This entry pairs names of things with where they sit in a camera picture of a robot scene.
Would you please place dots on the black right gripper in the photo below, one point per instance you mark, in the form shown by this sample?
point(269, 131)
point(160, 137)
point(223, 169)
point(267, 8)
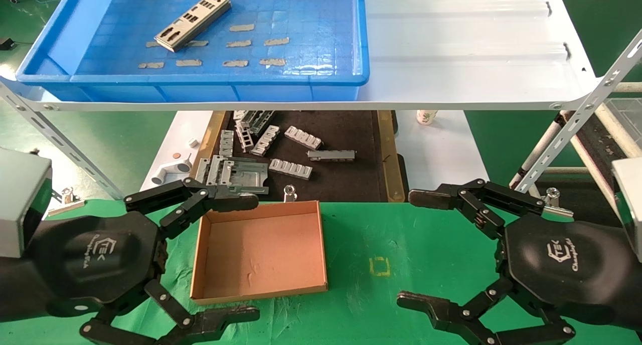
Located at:
point(562, 265)

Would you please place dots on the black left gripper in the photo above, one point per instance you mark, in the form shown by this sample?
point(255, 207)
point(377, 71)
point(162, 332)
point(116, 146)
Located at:
point(95, 257)

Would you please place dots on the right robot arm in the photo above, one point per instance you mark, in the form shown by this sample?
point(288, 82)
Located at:
point(637, 295)

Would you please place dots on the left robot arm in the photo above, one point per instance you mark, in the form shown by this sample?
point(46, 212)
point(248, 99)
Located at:
point(15, 290)

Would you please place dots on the shallow brown cardboard box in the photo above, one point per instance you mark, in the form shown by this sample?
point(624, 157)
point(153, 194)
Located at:
point(261, 254)

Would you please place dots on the clear acrylic box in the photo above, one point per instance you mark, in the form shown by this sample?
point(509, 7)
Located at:
point(624, 117)

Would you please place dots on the blue plastic tray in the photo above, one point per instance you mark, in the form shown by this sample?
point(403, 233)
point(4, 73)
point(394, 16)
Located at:
point(311, 14)

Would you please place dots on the green table cloth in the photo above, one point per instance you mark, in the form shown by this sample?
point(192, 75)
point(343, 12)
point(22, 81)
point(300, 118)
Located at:
point(401, 234)

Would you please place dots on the large flat grey metal plate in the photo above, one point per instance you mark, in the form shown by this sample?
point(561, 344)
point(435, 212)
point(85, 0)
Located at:
point(249, 177)

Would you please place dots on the silver binder clip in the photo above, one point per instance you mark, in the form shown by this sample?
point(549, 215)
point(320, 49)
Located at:
point(290, 194)
point(67, 205)
point(554, 200)

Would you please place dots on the white plastic pipe fitting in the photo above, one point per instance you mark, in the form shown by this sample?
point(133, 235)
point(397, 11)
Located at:
point(168, 173)

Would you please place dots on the patterned paper cup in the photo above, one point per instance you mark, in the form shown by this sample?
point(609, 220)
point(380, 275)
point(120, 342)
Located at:
point(426, 117)

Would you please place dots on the long grey metal bar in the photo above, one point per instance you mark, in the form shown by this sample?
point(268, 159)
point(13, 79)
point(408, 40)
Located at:
point(331, 155)

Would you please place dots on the white tube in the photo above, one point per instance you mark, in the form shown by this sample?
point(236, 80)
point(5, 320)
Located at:
point(540, 145)

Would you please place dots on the perforated grey shelf upright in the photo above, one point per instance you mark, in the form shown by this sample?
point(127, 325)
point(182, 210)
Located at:
point(50, 132)
point(577, 119)

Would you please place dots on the small black device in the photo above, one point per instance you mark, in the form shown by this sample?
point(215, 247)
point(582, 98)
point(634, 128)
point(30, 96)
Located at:
point(5, 43)

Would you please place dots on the narrow grey metal bracket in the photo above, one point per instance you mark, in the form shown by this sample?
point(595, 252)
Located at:
point(216, 169)
point(202, 170)
point(226, 143)

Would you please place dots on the grey slotted metal bracket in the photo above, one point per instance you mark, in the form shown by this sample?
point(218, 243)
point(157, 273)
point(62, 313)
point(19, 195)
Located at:
point(291, 169)
point(303, 138)
point(266, 140)

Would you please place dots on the ladder-shaped metal bracket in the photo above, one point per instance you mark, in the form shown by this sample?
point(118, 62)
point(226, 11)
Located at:
point(244, 135)

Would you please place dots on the dark grey metal bracket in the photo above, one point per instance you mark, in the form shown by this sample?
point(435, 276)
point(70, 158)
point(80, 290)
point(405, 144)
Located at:
point(259, 120)

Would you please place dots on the small grey metal bracket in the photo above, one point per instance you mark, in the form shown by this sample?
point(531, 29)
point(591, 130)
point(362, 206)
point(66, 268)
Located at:
point(238, 115)

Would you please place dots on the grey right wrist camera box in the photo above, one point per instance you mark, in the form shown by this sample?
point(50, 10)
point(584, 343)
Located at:
point(629, 204)

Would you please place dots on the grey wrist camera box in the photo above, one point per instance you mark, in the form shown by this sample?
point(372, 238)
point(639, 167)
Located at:
point(20, 199)
point(629, 204)

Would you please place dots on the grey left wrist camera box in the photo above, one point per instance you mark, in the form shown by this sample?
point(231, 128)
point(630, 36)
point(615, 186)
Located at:
point(20, 199)

